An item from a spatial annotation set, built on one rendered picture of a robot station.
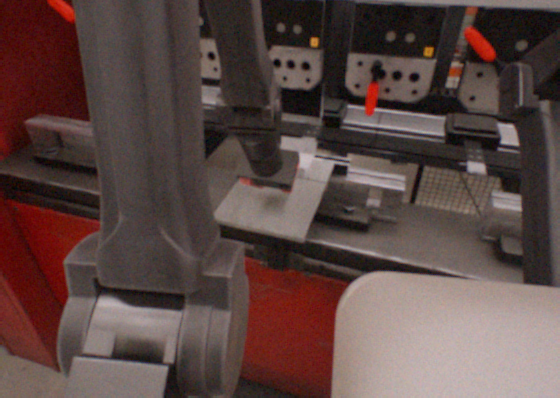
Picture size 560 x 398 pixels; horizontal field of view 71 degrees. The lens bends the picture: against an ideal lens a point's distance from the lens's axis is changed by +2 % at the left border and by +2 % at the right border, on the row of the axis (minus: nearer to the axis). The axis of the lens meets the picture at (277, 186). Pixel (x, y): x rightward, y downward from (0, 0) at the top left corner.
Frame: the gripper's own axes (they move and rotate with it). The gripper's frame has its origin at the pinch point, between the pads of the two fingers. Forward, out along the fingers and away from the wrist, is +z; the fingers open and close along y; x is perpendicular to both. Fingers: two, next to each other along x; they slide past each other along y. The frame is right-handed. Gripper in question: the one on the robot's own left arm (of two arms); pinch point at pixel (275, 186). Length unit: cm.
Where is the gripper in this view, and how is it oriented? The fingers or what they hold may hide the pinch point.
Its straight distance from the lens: 75.0
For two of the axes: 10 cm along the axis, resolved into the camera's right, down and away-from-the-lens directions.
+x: -2.6, 8.8, -4.0
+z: 1.6, 4.5, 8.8
